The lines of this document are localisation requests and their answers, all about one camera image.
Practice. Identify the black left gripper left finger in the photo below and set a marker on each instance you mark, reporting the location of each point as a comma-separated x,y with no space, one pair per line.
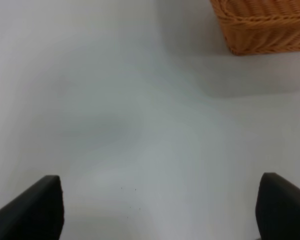
36,214

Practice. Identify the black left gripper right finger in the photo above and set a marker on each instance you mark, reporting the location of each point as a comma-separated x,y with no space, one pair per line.
277,209

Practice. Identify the orange wicker basket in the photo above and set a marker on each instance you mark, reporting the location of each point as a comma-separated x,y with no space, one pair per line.
252,27

